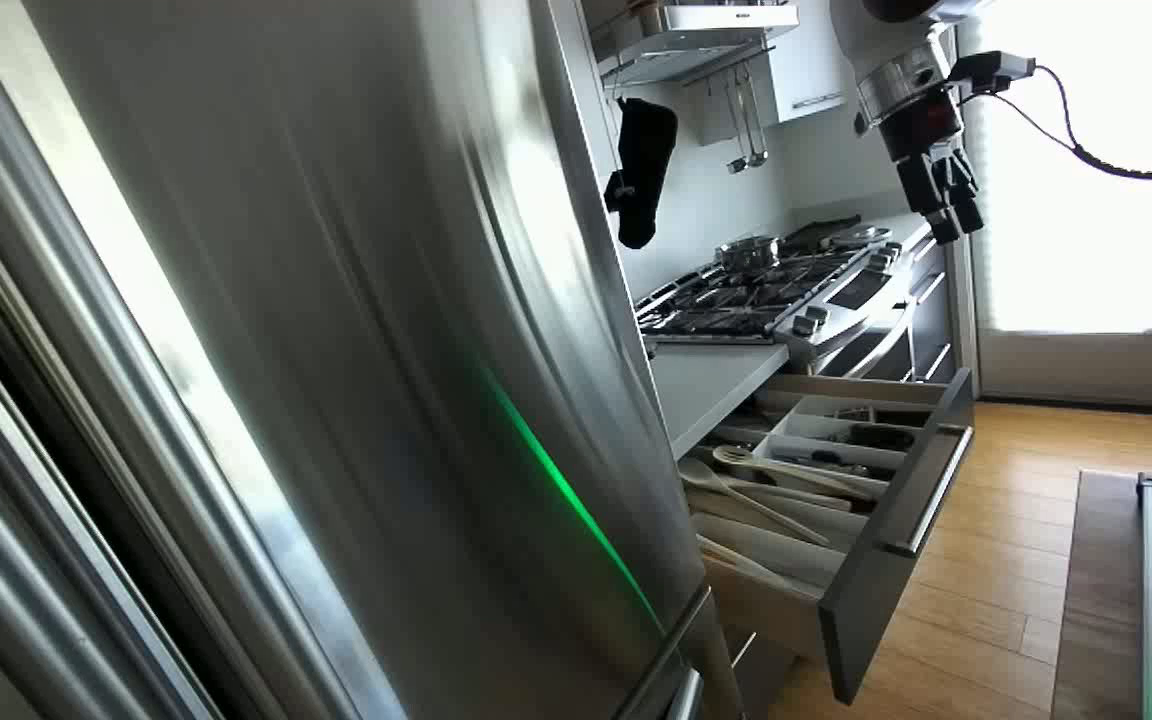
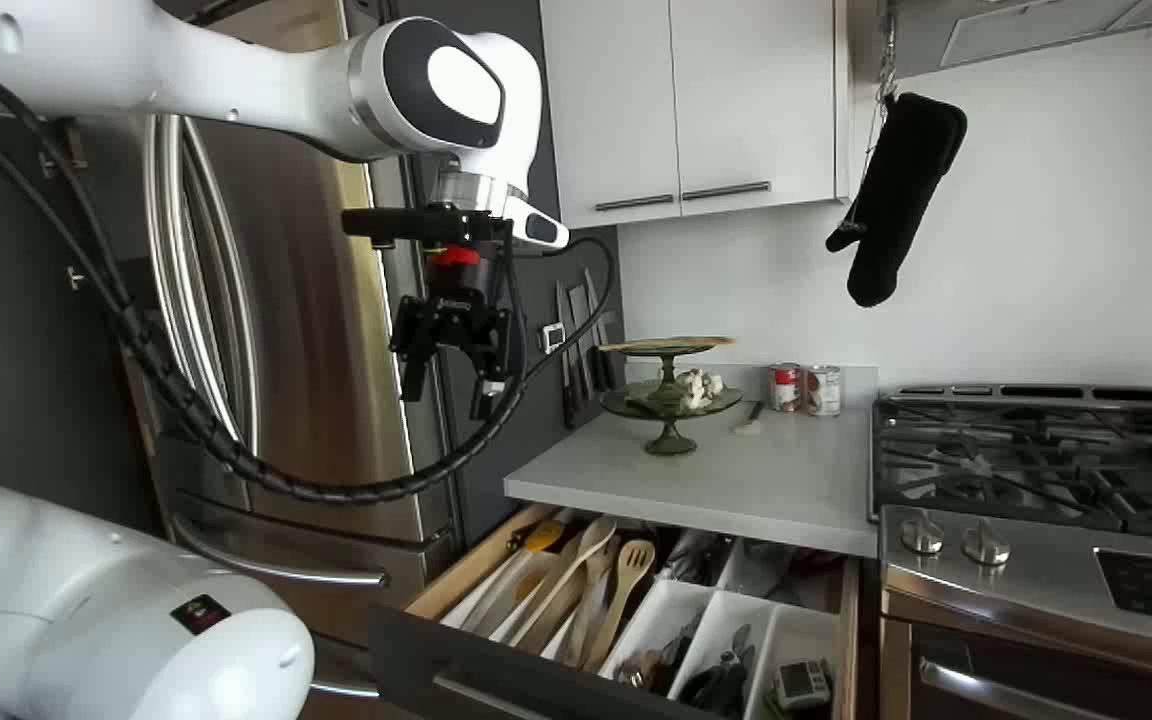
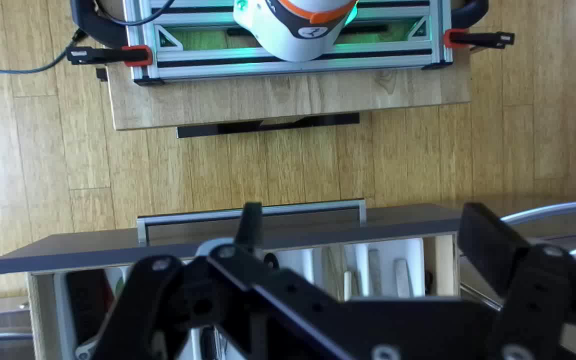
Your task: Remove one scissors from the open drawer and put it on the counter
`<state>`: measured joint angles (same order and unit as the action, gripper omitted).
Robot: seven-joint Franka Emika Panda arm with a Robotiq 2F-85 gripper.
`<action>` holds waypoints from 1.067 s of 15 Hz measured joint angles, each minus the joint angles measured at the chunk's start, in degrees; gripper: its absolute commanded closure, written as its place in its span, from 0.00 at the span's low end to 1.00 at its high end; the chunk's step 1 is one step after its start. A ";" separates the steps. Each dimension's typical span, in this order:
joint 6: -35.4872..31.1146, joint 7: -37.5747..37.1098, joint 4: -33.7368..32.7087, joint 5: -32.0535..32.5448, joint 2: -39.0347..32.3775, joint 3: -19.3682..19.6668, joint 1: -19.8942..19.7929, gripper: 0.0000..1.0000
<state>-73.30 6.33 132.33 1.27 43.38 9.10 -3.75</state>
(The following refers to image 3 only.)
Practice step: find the white cutlery tray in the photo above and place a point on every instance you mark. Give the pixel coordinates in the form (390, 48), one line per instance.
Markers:
(380, 266)

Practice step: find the black flat bar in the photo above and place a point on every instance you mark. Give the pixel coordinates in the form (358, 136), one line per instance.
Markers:
(268, 124)

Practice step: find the red black clamp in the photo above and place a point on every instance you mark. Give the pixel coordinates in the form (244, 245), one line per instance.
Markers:
(478, 38)
(108, 55)

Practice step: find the wooden stand board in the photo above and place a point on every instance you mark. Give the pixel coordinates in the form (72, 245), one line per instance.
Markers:
(268, 100)

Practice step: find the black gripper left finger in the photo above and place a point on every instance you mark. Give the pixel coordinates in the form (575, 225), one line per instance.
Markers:
(154, 300)

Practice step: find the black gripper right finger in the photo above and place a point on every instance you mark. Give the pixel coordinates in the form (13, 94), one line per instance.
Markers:
(541, 300)

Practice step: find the aluminium robot stand frame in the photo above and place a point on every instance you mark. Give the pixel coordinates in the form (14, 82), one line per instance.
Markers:
(268, 66)

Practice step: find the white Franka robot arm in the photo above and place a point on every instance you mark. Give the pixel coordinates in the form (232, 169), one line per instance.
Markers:
(289, 41)

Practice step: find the grey front wooden drawer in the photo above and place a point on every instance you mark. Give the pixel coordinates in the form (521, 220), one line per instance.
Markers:
(368, 227)

